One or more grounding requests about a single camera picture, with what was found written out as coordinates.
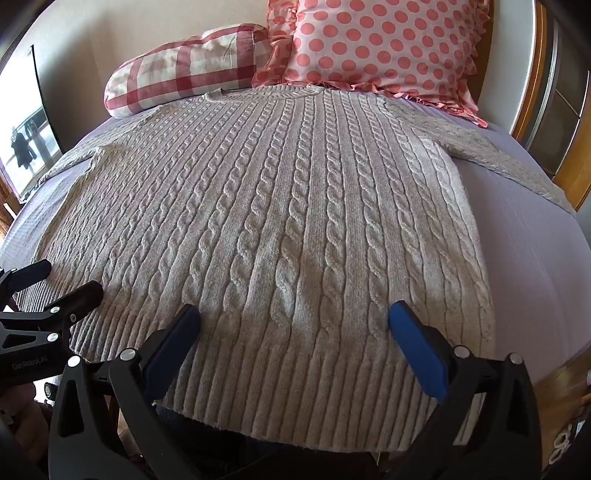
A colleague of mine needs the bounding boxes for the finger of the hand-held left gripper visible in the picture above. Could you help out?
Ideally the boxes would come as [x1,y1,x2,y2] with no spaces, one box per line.
[0,281,104,346]
[0,259,52,305]

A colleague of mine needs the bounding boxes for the grey cable-knit sweater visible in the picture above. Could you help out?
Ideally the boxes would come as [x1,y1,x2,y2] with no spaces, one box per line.
[16,84,575,453]

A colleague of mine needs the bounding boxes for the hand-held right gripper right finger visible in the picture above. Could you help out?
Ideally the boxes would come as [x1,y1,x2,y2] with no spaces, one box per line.
[388,300,542,480]

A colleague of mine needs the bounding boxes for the red checked pillow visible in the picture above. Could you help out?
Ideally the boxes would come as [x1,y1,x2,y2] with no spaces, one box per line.
[104,23,273,120]

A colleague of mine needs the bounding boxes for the wall poster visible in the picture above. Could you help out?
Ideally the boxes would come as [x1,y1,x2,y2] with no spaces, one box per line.
[0,45,64,203]

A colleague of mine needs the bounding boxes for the pink polka dot pillow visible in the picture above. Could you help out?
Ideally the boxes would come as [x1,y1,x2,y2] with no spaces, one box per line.
[252,0,492,129]

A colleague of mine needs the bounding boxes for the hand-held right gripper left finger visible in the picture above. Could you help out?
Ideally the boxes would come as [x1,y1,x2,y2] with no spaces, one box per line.
[48,303,202,480]

